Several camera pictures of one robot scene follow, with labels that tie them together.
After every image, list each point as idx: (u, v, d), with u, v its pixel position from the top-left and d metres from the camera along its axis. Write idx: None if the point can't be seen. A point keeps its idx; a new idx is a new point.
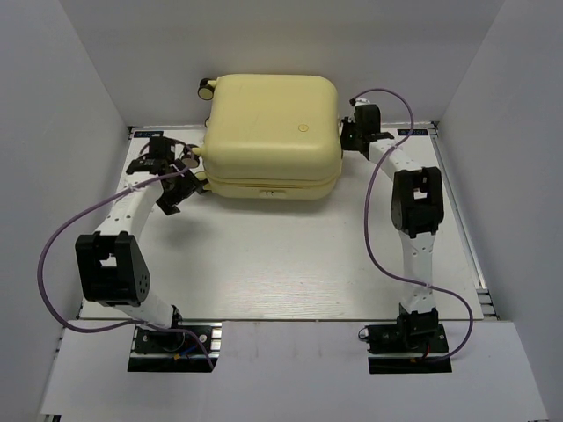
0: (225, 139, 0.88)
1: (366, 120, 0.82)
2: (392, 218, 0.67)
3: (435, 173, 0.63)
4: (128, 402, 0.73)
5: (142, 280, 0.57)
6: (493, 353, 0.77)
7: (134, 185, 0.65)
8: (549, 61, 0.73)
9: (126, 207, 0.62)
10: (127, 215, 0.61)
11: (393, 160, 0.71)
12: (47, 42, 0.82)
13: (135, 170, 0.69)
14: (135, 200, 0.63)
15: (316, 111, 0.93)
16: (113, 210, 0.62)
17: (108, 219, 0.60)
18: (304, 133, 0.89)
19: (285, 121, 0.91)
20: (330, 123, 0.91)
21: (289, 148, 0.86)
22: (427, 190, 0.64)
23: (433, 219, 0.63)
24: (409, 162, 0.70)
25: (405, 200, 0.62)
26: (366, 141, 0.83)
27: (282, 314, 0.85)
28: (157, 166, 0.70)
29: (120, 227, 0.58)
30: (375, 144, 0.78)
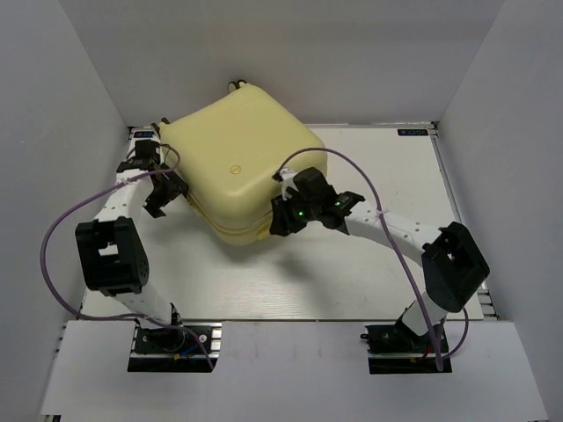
0: (185, 138, 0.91)
1: (319, 186, 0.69)
2: (435, 299, 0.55)
3: (457, 229, 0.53)
4: (127, 403, 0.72)
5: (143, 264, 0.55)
6: (492, 353, 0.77)
7: (126, 179, 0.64)
8: (549, 61, 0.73)
9: (121, 197, 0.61)
10: (123, 204, 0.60)
11: (398, 233, 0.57)
12: (47, 42, 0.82)
13: (126, 169, 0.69)
14: (128, 192, 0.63)
15: (266, 160, 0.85)
16: (109, 200, 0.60)
17: (104, 208, 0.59)
18: (230, 170, 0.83)
19: (230, 156, 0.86)
20: (264, 175, 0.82)
21: (208, 175, 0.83)
22: (456, 251, 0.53)
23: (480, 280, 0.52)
24: (418, 228, 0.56)
25: (450, 278, 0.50)
26: (331, 214, 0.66)
27: (282, 314, 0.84)
28: (146, 164, 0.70)
29: (119, 214, 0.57)
30: (352, 217, 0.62)
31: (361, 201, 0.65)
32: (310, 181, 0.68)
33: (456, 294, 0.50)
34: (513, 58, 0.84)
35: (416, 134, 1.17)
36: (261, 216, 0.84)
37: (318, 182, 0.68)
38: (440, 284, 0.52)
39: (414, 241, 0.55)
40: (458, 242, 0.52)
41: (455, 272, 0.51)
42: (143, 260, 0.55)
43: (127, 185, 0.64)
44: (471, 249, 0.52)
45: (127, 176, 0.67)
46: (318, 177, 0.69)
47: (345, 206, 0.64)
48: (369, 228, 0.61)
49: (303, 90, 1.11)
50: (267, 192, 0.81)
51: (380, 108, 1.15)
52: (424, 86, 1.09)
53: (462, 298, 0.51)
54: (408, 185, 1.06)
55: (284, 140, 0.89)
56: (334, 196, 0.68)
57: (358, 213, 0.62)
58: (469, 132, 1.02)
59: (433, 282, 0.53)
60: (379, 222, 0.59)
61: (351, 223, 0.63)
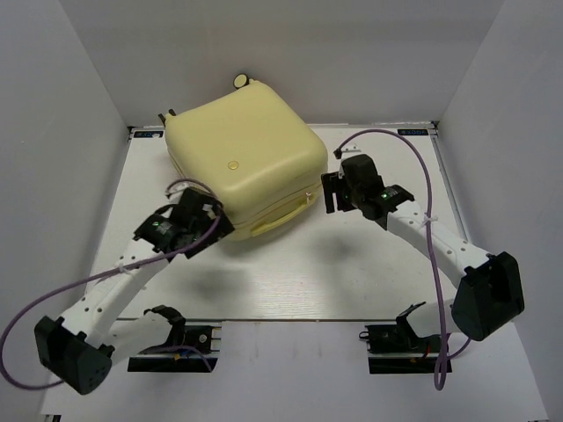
0: (185, 132, 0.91)
1: (365, 177, 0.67)
2: (456, 322, 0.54)
3: (511, 265, 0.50)
4: (128, 403, 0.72)
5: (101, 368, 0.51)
6: (492, 352, 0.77)
7: (124, 265, 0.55)
8: (548, 61, 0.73)
9: (105, 294, 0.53)
10: (98, 309, 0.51)
11: (443, 248, 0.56)
12: (47, 41, 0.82)
13: (142, 238, 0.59)
14: (119, 286, 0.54)
15: (266, 157, 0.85)
16: (90, 294, 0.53)
17: (80, 303, 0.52)
18: (230, 166, 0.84)
19: (229, 151, 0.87)
20: (263, 172, 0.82)
21: (207, 170, 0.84)
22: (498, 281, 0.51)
23: (511, 316, 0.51)
24: (464, 246, 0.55)
25: (483, 307, 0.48)
26: (374, 204, 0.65)
27: (282, 314, 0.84)
28: (167, 238, 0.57)
29: (82, 324, 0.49)
30: (397, 215, 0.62)
31: (408, 200, 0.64)
32: (357, 167, 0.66)
33: (483, 324, 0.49)
34: (513, 57, 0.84)
35: (416, 133, 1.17)
36: (257, 213, 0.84)
37: (365, 169, 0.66)
38: (469, 309, 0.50)
39: (458, 262, 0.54)
40: (504, 274, 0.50)
41: (490, 302, 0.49)
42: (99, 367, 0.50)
43: (122, 274, 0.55)
44: (515, 287, 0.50)
45: (134, 257, 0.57)
46: (369, 163, 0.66)
47: (391, 200, 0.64)
48: (411, 230, 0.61)
49: (303, 90, 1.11)
50: (262, 189, 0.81)
51: (381, 108, 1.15)
52: (424, 85, 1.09)
53: (486, 329, 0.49)
54: (409, 185, 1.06)
55: (285, 139, 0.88)
56: (381, 187, 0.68)
57: (404, 212, 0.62)
58: (469, 132, 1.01)
59: (461, 305, 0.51)
60: (425, 229, 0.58)
61: (392, 220, 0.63)
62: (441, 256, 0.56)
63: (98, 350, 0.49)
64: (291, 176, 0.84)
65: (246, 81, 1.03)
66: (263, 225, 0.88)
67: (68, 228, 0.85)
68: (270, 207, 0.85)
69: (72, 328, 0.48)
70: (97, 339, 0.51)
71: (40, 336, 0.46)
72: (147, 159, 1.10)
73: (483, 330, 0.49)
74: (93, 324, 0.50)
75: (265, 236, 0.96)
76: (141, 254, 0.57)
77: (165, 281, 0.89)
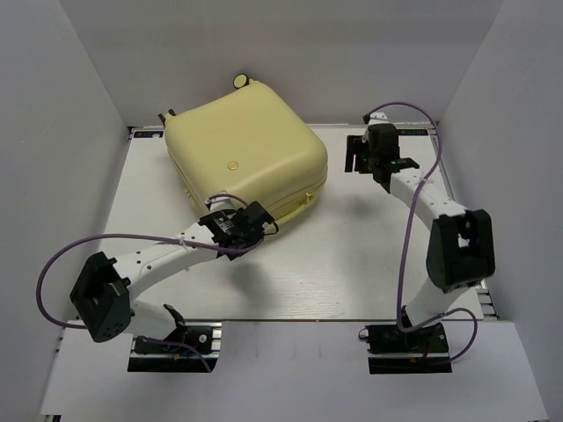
0: (185, 133, 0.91)
1: (383, 144, 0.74)
2: (428, 272, 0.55)
3: (485, 221, 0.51)
4: (127, 403, 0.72)
5: (115, 326, 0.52)
6: (493, 353, 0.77)
7: (185, 239, 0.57)
8: (549, 61, 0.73)
9: (159, 256, 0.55)
10: (148, 265, 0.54)
11: (427, 200, 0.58)
12: (47, 41, 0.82)
13: (206, 226, 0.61)
14: (171, 254, 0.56)
15: (266, 157, 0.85)
16: (147, 251, 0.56)
17: (135, 254, 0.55)
18: (230, 166, 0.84)
19: (229, 151, 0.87)
20: (262, 172, 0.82)
21: (207, 170, 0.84)
22: (472, 237, 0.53)
23: (479, 274, 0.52)
24: (447, 201, 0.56)
25: (448, 254, 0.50)
26: (383, 169, 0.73)
27: (283, 314, 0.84)
28: (225, 236, 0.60)
29: (129, 272, 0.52)
30: (397, 175, 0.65)
31: (413, 168, 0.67)
32: (380, 133, 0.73)
33: (447, 270, 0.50)
34: (514, 57, 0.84)
35: (416, 133, 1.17)
36: None
37: (384, 136, 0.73)
38: (437, 257, 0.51)
39: (435, 210, 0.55)
40: (477, 229, 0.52)
41: (456, 252, 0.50)
42: (119, 323, 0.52)
43: (180, 247, 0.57)
44: (486, 243, 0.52)
45: (193, 236, 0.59)
46: (392, 132, 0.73)
47: (395, 166, 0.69)
48: (405, 190, 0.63)
49: (303, 91, 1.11)
50: (262, 189, 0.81)
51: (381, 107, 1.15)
52: (424, 85, 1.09)
53: (450, 278, 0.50)
54: None
55: (285, 139, 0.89)
56: (394, 156, 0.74)
57: (405, 173, 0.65)
58: (469, 132, 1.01)
59: (433, 253, 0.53)
60: (417, 186, 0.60)
61: (394, 180, 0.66)
62: (424, 207, 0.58)
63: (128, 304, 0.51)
64: (291, 177, 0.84)
65: (246, 81, 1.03)
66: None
67: (68, 228, 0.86)
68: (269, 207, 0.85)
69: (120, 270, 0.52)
70: (134, 293, 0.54)
71: (91, 266, 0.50)
72: (147, 159, 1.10)
73: (446, 275, 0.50)
74: (137, 277, 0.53)
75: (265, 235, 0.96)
76: (201, 237, 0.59)
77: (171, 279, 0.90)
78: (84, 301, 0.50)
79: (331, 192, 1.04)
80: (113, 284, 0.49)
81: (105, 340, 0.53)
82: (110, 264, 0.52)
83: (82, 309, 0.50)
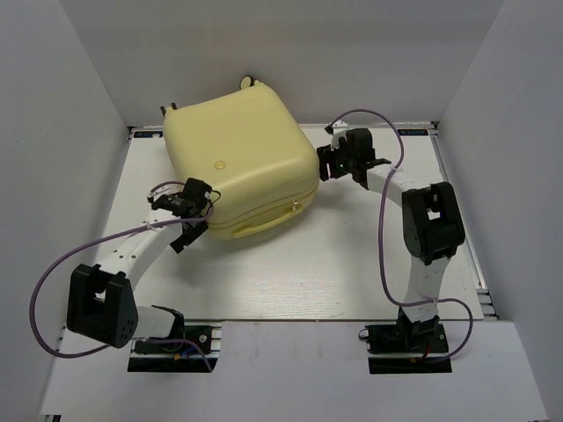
0: (180, 130, 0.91)
1: (361, 149, 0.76)
2: (406, 243, 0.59)
3: (447, 188, 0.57)
4: (127, 402, 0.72)
5: (127, 325, 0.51)
6: (493, 352, 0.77)
7: (151, 223, 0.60)
8: (548, 61, 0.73)
9: (136, 244, 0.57)
10: (132, 255, 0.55)
11: (397, 182, 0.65)
12: (47, 41, 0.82)
13: (161, 207, 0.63)
14: (148, 239, 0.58)
15: (259, 158, 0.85)
16: (122, 246, 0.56)
17: (113, 252, 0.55)
18: (221, 165, 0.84)
19: (223, 151, 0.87)
20: (253, 173, 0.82)
21: (199, 169, 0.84)
22: (441, 208, 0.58)
23: (451, 241, 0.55)
24: (414, 181, 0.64)
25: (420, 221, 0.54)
26: (360, 170, 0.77)
27: (282, 314, 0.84)
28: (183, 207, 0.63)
29: (120, 265, 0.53)
30: (371, 170, 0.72)
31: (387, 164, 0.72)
32: (356, 137, 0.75)
33: (420, 237, 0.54)
34: (514, 57, 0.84)
35: (416, 133, 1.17)
36: (247, 213, 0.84)
37: (362, 141, 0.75)
38: (411, 226, 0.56)
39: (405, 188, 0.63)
40: (443, 200, 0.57)
41: (426, 220, 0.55)
42: (129, 319, 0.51)
43: (150, 231, 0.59)
44: (453, 209, 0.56)
45: (156, 219, 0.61)
46: (368, 136, 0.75)
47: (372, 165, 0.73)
48: (378, 180, 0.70)
49: (303, 91, 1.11)
50: (247, 192, 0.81)
51: (380, 108, 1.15)
52: (424, 86, 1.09)
53: (425, 243, 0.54)
54: None
55: (276, 143, 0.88)
56: (372, 157, 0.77)
57: (379, 167, 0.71)
58: (469, 132, 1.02)
59: (407, 225, 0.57)
60: (386, 175, 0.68)
61: (371, 176, 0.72)
62: (395, 188, 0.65)
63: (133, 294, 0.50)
64: (277, 182, 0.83)
65: (251, 83, 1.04)
66: (246, 228, 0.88)
67: (68, 227, 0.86)
68: (261, 209, 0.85)
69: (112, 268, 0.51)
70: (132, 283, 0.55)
71: (79, 280, 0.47)
72: (147, 159, 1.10)
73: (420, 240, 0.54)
74: (129, 266, 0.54)
75: (261, 236, 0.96)
76: (162, 217, 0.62)
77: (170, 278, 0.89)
78: (89, 316, 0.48)
79: (330, 192, 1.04)
80: (111, 280, 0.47)
81: (124, 345, 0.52)
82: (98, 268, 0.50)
83: (91, 324, 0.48)
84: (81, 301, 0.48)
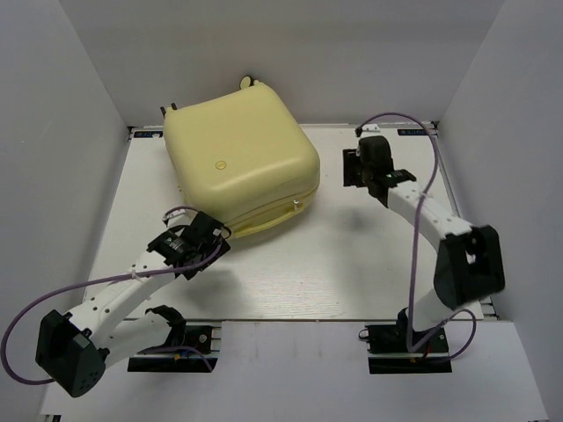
0: (180, 129, 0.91)
1: (376, 159, 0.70)
2: (438, 290, 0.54)
3: (491, 235, 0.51)
4: (127, 402, 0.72)
5: (91, 375, 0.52)
6: (493, 353, 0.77)
7: (137, 272, 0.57)
8: (549, 61, 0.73)
9: (113, 296, 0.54)
10: (106, 309, 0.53)
11: (430, 217, 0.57)
12: (47, 40, 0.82)
13: (157, 250, 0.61)
14: (128, 290, 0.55)
15: (259, 159, 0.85)
16: (100, 294, 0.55)
17: (89, 301, 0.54)
18: (220, 166, 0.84)
19: (222, 151, 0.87)
20: (253, 174, 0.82)
21: (199, 169, 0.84)
22: (480, 255, 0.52)
23: (489, 291, 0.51)
24: (450, 217, 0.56)
25: (461, 276, 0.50)
26: (378, 184, 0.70)
27: (282, 314, 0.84)
28: (177, 255, 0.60)
29: (89, 322, 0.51)
30: (396, 191, 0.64)
31: (411, 180, 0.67)
32: (371, 145, 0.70)
33: (456, 292, 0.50)
34: (514, 57, 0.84)
35: (416, 133, 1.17)
36: (246, 214, 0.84)
37: (379, 150, 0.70)
38: (446, 277, 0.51)
39: (442, 228, 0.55)
40: (485, 247, 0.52)
41: (466, 271, 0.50)
42: (93, 371, 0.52)
43: (134, 280, 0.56)
44: (495, 262, 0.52)
45: (145, 265, 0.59)
46: (383, 145, 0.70)
47: (393, 178, 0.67)
48: (405, 205, 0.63)
49: (303, 91, 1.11)
50: (247, 192, 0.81)
51: (380, 108, 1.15)
52: (424, 86, 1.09)
53: (461, 299, 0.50)
54: None
55: (276, 143, 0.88)
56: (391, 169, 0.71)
57: (403, 188, 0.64)
58: (469, 132, 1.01)
59: (441, 272, 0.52)
60: (417, 202, 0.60)
61: (392, 195, 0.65)
62: (427, 221, 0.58)
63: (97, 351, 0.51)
64: (277, 182, 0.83)
65: (251, 83, 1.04)
66: (248, 228, 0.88)
67: (69, 228, 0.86)
68: (260, 210, 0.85)
69: (78, 323, 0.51)
70: (99, 338, 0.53)
71: (47, 330, 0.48)
72: (147, 158, 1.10)
73: (456, 294, 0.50)
74: (99, 323, 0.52)
75: (261, 236, 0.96)
76: (151, 264, 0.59)
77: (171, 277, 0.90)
78: (50, 363, 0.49)
79: (330, 192, 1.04)
80: (74, 338, 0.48)
81: (83, 392, 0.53)
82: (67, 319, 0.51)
83: (52, 371, 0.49)
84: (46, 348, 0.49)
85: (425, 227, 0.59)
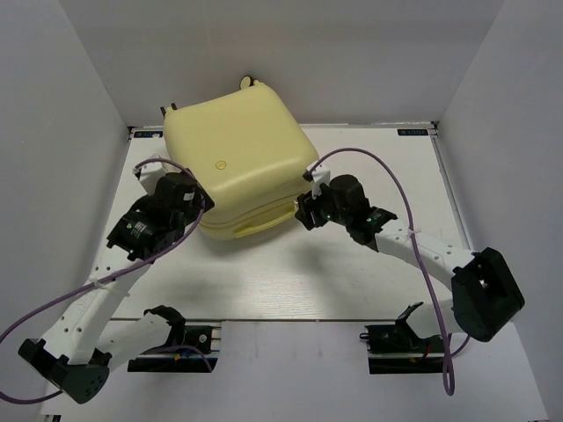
0: (179, 129, 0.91)
1: (355, 203, 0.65)
2: (461, 324, 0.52)
3: (498, 259, 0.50)
4: (127, 403, 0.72)
5: (94, 382, 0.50)
6: (492, 353, 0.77)
7: (98, 280, 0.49)
8: (549, 62, 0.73)
9: (82, 313, 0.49)
10: (77, 328, 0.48)
11: (431, 254, 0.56)
12: (47, 41, 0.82)
13: (117, 243, 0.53)
14: (97, 301, 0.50)
15: (259, 159, 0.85)
16: (69, 313, 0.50)
17: (60, 322, 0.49)
18: (219, 166, 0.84)
19: (222, 151, 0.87)
20: (253, 174, 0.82)
21: (199, 169, 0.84)
22: (491, 280, 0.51)
23: (512, 310, 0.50)
24: (449, 250, 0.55)
25: (482, 308, 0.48)
26: (362, 230, 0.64)
27: (282, 314, 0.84)
28: (144, 243, 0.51)
29: (63, 346, 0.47)
30: (383, 235, 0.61)
31: (393, 219, 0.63)
32: (347, 192, 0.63)
33: (487, 329, 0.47)
34: (514, 58, 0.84)
35: (416, 133, 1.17)
36: (244, 214, 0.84)
37: (355, 194, 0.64)
38: (471, 315, 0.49)
39: (447, 264, 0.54)
40: (493, 271, 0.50)
41: (486, 302, 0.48)
42: (94, 379, 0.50)
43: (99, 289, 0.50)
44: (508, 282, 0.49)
45: (109, 266, 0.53)
46: (359, 188, 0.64)
47: (376, 224, 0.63)
48: (398, 246, 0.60)
49: (303, 91, 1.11)
50: (246, 192, 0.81)
51: (380, 108, 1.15)
52: (424, 86, 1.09)
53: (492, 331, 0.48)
54: (407, 186, 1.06)
55: (275, 143, 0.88)
56: (369, 210, 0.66)
57: (390, 229, 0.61)
58: (469, 132, 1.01)
59: (462, 309, 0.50)
60: (411, 243, 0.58)
61: (381, 239, 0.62)
62: (429, 261, 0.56)
63: (84, 367, 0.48)
64: (276, 182, 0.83)
65: (251, 83, 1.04)
66: (248, 228, 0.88)
67: (69, 228, 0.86)
68: (259, 210, 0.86)
69: (54, 350, 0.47)
70: (86, 353, 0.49)
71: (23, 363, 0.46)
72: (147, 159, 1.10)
73: (487, 331, 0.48)
74: (76, 345, 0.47)
75: (261, 235, 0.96)
76: (116, 265, 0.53)
77: (171, 277, 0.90)
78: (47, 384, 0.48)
79: None
80: (50, 368, 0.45)
81: (95, 395, 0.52)
82: (41, 346, 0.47)
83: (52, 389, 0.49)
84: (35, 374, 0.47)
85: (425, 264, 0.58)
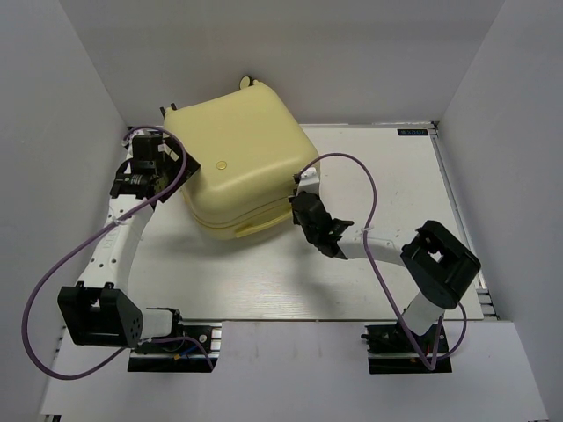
0: (179, 128, 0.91)
1: (318, 218, 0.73)
2: (432, 299, 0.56)
3: (439, 230, 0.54)
4: (128, 402, 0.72)
5: (135, 323, 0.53)
6: (493, 352, 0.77)
7: (117, 218, 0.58)
8: (550, 62, 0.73)
9: (111, 247, 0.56)
10: (113, 259, 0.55)
11: (382, 242, 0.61)
12: (47, 41, 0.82)
13: (122, 193, 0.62)
14: (121, 236, 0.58)
15: (259, 159, 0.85)
16: (97, 253, 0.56)
17: (91, 265, 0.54)
18: (218, 166, 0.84)
19: (221, 151, 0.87)
20: (253, 174, 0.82)
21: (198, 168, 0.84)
22: (439, 248, 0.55)
23: (472, 273, 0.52)
24: (398, 234, 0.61)
25: (435, 272, 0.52)
26: (329, 243, 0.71)
27: (282, 314, 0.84)
28: (145, 188, 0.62)
29: (105, 278, 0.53)
30: (343, 239, 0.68)
31: (351, 226, 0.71)
32: (310, 210, 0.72)
33: (448, 292, 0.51)
34: (514, 58, 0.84)
35: (416, 133, 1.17)
36: (244, 214, 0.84)
37: (318, 212, 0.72)
38: (432, 284, 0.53)
39: (398, 245, 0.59)
40: (440, 242, 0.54)
41: (440, 268, 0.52)
42: (135, 318, 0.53)
43: (120, 226, 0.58)
44: (453, 244, 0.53)
45: (122, 209, 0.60)
46: (319, 206, 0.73)
47: (339, 235, 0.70)
48: (356, 245, 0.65)
49: (303, 91, 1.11)
50: (246, 192, 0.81)
51: (380, 108, 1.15)
52: (424, 87, 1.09)
53: (454, 294, 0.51)
54: (406, 186, 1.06)
55: (276, 143, 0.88)
56: (331, 223, 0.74)
57: (348, 233, 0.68)
58: (469, 131, 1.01)
59: (424, 283, 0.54)
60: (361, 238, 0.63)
61: (343, 244, 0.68)
62: (381, 248, 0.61)
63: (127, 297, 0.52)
64: (275, 183, 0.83)
65: (251, 83, 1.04)
66: (248, 228, 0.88)
67: (68, 228, 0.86)
68: (259, 211, 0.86)
69: (97, 283, 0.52)
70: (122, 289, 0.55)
71: (69, 301, 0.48)
72: None
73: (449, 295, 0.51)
74: (115, 273, 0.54)
75: (261, 236, 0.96)
76: (127, 207, 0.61)
77: (170, 278, 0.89)
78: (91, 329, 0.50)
79: (331, 192, 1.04)
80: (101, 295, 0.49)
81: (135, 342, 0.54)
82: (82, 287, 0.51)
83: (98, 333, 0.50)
84: (80, 319, 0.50)
85: (381, 254, 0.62)
